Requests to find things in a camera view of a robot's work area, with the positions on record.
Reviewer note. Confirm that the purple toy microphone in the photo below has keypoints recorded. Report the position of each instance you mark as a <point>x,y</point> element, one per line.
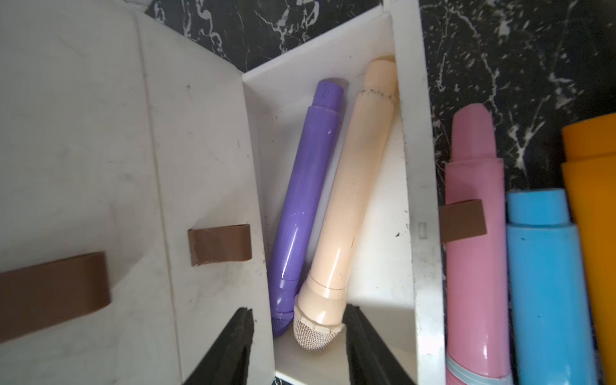
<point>317,143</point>

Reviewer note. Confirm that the cream toy microphone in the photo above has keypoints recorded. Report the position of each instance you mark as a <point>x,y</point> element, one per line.
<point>321,302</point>

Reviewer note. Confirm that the blue toy microphone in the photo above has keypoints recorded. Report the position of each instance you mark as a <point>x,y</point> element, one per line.
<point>551,315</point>

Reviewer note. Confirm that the pink toy microphone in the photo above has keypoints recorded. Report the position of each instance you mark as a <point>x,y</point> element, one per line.
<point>476,267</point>

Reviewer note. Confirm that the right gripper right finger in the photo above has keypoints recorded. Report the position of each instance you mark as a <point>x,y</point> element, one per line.
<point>369,359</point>

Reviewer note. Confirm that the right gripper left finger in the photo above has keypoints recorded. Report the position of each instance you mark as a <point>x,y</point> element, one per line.
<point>228,359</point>

